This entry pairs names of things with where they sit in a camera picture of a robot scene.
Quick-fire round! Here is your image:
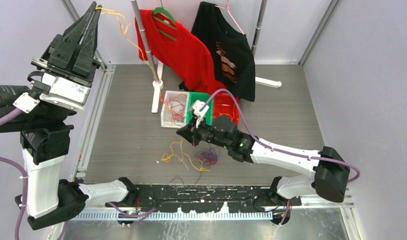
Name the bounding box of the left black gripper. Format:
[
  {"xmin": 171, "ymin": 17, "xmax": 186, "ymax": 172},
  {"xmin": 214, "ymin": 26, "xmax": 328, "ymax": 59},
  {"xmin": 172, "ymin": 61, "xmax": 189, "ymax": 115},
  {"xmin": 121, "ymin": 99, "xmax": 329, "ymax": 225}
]
[{"xmin": 37, "ymin": 0, "xmax": 107, "ymax": 89}]

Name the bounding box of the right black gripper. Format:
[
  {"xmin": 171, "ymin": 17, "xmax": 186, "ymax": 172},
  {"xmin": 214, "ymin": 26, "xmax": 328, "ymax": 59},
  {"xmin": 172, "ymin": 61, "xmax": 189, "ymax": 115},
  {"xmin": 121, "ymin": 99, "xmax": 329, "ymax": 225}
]
[{"xmin": 177, "ymin": 113, "xmax": 231, "ymax": 149}]

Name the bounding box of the coloured cable pile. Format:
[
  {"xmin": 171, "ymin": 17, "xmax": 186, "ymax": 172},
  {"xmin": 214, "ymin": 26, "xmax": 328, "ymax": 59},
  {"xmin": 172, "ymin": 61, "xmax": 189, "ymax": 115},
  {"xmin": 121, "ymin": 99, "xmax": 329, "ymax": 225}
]
[{"xmin": 194, "ymin": 147, "xmax": 221, "ymax": 167}]

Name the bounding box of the red cable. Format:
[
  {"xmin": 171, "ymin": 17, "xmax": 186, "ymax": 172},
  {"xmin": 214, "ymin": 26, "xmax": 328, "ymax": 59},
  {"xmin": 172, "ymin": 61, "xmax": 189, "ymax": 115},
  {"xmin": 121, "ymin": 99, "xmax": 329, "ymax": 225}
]
[{"xmin": 163, "ymin": 93, "xmax": 188, "ymax": 125}]

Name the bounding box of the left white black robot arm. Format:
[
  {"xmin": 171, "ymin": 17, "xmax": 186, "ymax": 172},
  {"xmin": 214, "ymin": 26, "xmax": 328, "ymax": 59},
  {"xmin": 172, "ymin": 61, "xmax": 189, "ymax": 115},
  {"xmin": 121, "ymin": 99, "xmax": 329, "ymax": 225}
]
[{"xmin": 0, "ymin": 2, "xmax": 138, "ymax": 230}]

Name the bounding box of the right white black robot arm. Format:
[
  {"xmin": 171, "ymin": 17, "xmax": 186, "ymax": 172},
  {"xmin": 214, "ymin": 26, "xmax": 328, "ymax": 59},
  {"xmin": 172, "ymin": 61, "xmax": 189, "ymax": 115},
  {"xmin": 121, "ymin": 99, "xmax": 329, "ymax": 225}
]
[{"xmin": 176, "ymin": 116, "xmax": 351, "ymax": 206}]

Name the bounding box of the white plastic bin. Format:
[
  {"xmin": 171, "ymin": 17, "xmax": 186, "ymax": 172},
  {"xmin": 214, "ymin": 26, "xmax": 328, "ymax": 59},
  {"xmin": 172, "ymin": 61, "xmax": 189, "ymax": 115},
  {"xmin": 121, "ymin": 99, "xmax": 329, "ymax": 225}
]
[{"xmin": 160, "ymin": 90, "xmax": 189, "ymax": 129}]

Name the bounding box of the green plastic bin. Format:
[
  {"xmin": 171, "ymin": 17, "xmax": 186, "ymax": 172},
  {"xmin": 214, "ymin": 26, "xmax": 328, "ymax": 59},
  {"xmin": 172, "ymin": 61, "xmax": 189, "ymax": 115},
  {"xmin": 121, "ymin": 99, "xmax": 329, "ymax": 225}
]
[{"xmin": 185, "ymin": 92, "xmax": 214, "ymax": 127}]

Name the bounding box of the red plastic bin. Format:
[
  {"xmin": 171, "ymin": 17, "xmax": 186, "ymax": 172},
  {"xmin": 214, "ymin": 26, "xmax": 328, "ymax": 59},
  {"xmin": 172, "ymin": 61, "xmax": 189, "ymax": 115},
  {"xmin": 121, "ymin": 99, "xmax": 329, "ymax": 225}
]
[{"xmin": 212, "ymin": 93, "xmax": 240, "ymax": 125}]

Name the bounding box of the metal clothes rack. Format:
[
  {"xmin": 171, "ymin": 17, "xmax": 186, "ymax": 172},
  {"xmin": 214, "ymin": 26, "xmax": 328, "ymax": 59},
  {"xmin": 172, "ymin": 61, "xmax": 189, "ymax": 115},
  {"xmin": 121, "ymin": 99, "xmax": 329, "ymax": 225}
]
[{"xmin": 130, "ymin": 0, "xmax": 282, "ymax": 114}]

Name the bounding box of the black printed t-shirt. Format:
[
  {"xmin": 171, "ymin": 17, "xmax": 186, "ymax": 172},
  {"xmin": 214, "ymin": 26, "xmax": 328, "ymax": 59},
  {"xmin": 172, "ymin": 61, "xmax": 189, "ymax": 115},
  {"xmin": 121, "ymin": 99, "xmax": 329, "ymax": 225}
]
[{"xmin": 179, "ymin": 1, "xmax": 256, "ymax": 102}]

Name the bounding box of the red t-shirt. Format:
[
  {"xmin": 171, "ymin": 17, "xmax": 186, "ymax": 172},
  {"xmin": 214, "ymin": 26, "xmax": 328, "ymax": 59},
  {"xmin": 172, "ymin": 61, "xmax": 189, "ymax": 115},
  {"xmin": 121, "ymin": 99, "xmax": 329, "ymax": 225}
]
[{"xmin": 139, "ymin": 9, "xmax": 226, "ymax": 95}]

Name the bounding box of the green clothes hanger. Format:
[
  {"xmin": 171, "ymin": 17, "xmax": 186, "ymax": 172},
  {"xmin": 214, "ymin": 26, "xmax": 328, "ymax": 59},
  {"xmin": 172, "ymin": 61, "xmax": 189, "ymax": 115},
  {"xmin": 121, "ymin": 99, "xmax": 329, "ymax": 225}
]
[{"xmin": 152, "ymin": 6, "xmax": 177, "ymax": 41}]

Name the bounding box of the pink clothes hanger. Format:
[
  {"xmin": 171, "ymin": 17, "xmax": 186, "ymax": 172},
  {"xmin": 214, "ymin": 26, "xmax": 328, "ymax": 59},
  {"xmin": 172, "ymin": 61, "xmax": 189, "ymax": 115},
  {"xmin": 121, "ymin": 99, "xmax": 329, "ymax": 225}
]
[{"xmin": 215, "ymin": 0, "xmax": 245, "ymax": 35}]

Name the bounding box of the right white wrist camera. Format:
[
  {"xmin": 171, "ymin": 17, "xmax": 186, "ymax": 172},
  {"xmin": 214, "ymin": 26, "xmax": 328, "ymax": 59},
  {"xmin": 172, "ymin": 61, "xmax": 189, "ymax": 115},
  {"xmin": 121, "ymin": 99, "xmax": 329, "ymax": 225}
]
[{"xmin": 189, "ymin": 100, "xmax": 209, "ymax": 128}]

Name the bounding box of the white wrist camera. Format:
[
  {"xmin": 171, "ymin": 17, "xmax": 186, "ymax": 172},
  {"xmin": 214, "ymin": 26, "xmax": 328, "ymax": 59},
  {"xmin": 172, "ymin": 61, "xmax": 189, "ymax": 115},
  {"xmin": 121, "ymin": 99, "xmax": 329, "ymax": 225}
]
[
  {"xmin": 189, "ymin": 100, "xmax": 209, "ymax": 128},
  {"xmin": 39, "ymin": 73, "xmax": 91, "ymax": 112}
]

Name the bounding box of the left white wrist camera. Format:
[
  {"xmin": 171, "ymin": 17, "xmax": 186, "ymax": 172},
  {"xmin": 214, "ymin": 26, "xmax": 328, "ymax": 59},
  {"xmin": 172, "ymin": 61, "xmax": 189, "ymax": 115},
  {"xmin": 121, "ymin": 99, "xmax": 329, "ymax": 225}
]
[{"xmin": 39, "ymin": 73, "xmax": 91, "ymax": 112}]

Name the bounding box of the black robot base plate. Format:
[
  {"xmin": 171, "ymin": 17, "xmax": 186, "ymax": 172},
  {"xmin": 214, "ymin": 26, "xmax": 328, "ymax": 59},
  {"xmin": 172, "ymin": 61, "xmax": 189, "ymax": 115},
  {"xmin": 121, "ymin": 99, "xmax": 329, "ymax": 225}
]
[{"xmin": 113, "ymin": 184, "xmax": 286, "ymax": 214}]

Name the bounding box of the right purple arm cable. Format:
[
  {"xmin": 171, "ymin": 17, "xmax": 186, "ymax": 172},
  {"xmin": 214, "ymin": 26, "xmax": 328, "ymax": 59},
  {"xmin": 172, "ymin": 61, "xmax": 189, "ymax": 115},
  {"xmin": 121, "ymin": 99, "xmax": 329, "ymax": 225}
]
[{"xmin": 200, "ymin": 88, "xmax": 361, "ymax": 228}]

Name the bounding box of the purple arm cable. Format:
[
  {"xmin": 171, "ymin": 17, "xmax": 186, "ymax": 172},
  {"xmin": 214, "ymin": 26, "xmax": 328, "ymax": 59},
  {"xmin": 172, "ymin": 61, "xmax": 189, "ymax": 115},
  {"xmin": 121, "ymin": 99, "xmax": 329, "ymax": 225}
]
[
  {"xmin": 0, "ymin": 107, "xmax": 158, "ymax": 240},
  {"xmin": 200, "ymin": 88, "xmax": 361, "ymax": 228}
]

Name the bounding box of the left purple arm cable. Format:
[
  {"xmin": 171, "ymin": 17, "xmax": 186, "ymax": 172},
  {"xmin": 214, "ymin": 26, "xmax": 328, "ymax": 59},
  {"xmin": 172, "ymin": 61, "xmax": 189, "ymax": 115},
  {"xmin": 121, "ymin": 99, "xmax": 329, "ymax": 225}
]
[{"xmin": 0, "ymin": 107, "xmax": 158, "ymax": 240}]

